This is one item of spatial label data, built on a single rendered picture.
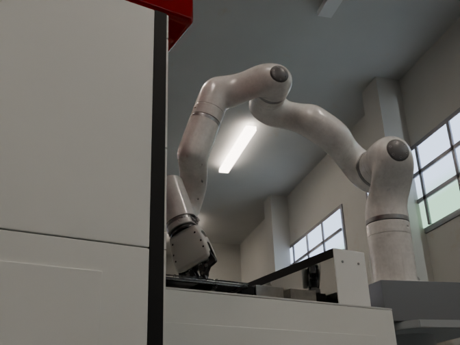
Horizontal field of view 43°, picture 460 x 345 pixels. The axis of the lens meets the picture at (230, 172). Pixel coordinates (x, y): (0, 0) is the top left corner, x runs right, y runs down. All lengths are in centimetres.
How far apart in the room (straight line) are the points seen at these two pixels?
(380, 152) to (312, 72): 426
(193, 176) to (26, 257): 95
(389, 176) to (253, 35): 378
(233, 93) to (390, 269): 65
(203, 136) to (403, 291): 65
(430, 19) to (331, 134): 386
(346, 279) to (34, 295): 79
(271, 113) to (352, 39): 381
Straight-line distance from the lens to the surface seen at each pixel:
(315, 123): 172
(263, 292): 143
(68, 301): 75
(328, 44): 554
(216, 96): 168
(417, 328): 151
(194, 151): 160
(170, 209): 153
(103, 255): 78
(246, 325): 110
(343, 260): 136
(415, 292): 156
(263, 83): 166
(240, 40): 539
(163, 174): 86
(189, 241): 150
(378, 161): 167
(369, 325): 129
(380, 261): 165
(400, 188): 170
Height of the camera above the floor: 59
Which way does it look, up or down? 24 degrees up
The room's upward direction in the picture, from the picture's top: 2 degrees counter-clockwise
